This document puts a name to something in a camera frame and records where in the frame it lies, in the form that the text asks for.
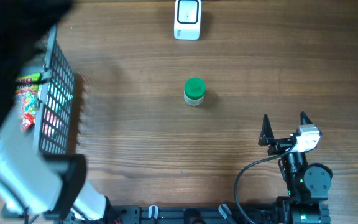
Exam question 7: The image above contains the grey plastic mesh basket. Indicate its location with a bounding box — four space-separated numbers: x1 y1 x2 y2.
19 25 75 154

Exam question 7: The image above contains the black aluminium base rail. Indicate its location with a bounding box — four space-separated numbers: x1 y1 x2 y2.
104 203 331 224

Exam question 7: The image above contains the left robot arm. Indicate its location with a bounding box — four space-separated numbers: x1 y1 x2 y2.
0 1 112 223

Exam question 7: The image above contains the white barcode scanner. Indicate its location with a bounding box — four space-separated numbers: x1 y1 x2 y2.
173 0 202 40

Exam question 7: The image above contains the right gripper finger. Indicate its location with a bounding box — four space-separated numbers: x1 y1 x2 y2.
300 111 313 125
258 114 275 146

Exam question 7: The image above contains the green lid plastic jar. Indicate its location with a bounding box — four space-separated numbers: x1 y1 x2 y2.
184 77 206 106

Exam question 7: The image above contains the Haribo gummy candy bag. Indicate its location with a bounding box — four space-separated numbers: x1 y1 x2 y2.
15 73 42 133

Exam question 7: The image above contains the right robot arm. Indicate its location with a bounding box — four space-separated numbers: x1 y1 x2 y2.
258 112 333 224

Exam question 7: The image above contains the black right camera cable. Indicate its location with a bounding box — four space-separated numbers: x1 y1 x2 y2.
233 140 298 224

